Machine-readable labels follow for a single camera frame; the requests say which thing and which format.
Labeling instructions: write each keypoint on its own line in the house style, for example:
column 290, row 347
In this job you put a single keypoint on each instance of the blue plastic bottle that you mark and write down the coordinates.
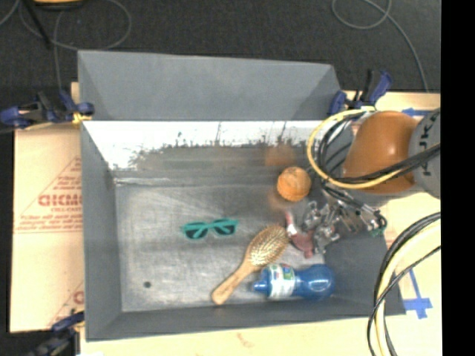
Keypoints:
column 311, row 282

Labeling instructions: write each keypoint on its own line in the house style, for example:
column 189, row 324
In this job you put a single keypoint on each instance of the wooden hairbrush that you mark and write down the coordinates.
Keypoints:
column 265, row 248

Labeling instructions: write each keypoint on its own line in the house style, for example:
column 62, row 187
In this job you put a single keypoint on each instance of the brown cardboard board red print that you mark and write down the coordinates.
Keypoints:
column 44, row 265

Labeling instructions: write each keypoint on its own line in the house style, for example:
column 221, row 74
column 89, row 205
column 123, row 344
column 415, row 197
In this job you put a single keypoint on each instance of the teal sunglasses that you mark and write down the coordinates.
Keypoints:
column 208, row 229

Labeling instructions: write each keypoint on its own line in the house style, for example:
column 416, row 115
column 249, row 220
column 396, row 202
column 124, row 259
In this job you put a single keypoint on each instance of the dark red toy figure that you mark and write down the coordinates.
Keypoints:
column 302, row 239

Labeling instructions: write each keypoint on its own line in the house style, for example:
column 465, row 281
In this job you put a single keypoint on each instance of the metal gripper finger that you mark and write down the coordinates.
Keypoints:
column 313, row 215
column 324, row 240

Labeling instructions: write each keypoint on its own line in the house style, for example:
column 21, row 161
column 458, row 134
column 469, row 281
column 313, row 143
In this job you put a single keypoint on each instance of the grey metal bin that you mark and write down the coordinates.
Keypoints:
column 178, row 198

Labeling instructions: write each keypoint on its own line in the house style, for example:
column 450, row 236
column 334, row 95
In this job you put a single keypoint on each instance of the orange ball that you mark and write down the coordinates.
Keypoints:
column 294, row 184

